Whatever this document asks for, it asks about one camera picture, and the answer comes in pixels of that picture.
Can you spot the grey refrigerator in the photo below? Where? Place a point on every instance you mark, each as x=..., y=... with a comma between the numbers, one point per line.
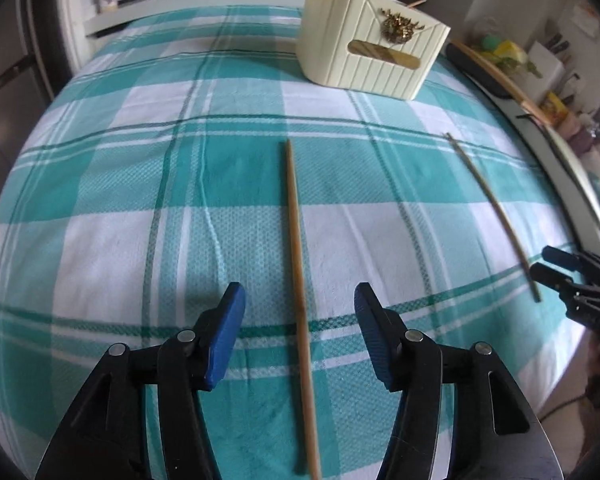
x=10, y=85

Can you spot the light bamboo chopstick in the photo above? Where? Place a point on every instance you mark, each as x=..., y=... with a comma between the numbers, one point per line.
x=417, y=4
x=474, y=175
x=296, y=260

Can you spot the pink cup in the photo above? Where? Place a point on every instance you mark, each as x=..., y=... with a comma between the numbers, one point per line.
x=582, y=132

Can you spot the yellow packet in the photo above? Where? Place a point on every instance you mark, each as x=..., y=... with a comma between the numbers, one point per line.
x=554, y=106

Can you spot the paper wall note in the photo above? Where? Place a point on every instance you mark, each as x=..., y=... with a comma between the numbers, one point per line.
x=590, y=20

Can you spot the yellow green plastic bag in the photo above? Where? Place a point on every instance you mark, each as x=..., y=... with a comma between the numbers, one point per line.
x=505, y=52

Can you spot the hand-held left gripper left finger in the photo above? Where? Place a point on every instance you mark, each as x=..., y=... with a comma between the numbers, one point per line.
x=225, y=340

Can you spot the cream ribbed utensil holder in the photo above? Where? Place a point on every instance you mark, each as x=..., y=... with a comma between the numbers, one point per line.
x=340, y=55

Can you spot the wooden cutting board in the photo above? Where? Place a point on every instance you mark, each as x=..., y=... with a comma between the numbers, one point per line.
x=510, y=87

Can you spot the pale green tray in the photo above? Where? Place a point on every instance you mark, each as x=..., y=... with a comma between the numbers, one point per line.
x=577, y=175

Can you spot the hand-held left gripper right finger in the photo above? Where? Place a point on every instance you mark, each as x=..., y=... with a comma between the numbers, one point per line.
x=377, y=340

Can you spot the white knife block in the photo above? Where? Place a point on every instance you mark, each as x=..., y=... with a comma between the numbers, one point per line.
x=547, y=67

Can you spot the teal white checked tablecloth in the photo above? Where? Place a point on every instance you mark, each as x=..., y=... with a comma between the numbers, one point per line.
x=180, y=185

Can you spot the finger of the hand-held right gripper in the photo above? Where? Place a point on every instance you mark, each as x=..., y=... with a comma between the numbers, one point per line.
x=562, y=257
x=550, y=276

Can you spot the black tray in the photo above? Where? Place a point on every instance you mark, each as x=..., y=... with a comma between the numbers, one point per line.
x=472, y=72

